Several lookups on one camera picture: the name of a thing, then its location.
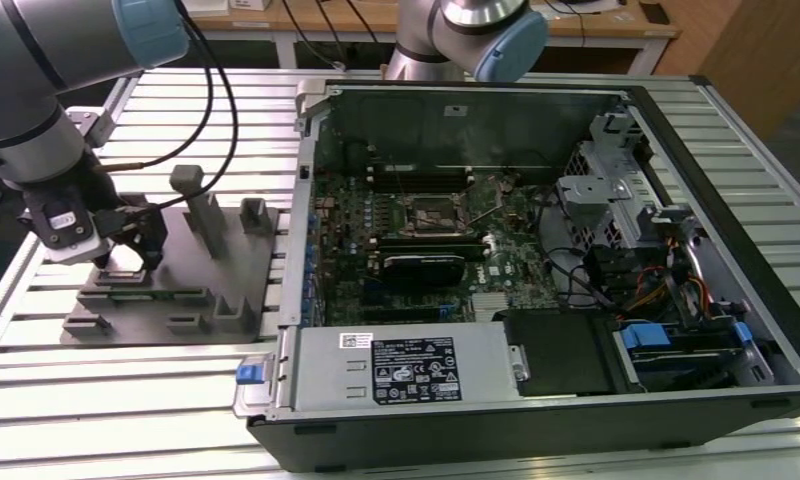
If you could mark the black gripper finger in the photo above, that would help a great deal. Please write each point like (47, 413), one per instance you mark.
(153, 250)
(105, 255)

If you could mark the metal locking lever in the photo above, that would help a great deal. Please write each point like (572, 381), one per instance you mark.
(400, 176)

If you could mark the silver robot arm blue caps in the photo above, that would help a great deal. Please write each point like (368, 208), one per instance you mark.
(33, 145)

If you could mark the CPU socket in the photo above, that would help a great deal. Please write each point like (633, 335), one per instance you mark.
(433, 215)

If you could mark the green RAM stick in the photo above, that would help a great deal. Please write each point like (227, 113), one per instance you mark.
(139, 298)

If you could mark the grey parts rack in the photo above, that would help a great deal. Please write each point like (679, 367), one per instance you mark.
(193, 300)

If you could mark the blue release latch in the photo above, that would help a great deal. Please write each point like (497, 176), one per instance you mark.
(250, 375)

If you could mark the silver power supply unit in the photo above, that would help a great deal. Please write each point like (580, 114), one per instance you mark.
(333, 360)

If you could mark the white barcode sticker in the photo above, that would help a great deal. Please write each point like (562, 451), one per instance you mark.
(353, 340)

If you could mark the black graphics card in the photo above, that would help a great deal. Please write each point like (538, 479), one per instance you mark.
(422, 272)

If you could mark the white paper box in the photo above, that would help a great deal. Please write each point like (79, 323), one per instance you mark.
(211, 6)

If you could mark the black label sticker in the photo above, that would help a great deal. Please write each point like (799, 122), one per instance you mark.
(416, 370)

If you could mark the small white box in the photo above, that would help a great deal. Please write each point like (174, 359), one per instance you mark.
(249, 4)

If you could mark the small silver heatsink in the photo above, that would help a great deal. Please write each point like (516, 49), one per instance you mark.
(492, 305)

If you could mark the green motherboard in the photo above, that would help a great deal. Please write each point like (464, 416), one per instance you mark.
(513, 235)

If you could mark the black plastic cover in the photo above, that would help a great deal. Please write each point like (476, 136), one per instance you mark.
(560, 350)

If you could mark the black open PC case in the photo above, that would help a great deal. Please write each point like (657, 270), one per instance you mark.
(506, 440)

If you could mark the silver perforated drive cage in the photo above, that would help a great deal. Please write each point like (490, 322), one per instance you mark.
(589, 192)

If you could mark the blue disk carrier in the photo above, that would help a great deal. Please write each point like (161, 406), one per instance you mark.
(642, 336)

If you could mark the wooden desk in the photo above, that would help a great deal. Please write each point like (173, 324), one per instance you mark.
(606, 30)

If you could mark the black phone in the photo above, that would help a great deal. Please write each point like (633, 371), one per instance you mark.
(654, 12)

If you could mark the metal disk bay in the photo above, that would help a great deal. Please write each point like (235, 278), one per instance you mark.
(763, 372)

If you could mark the wooden cabinet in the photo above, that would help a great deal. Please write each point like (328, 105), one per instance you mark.
(753, 60)

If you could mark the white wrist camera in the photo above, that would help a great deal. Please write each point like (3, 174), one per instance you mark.
(73, 250)

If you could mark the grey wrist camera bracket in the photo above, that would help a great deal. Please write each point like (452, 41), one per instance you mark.
(89, 125)

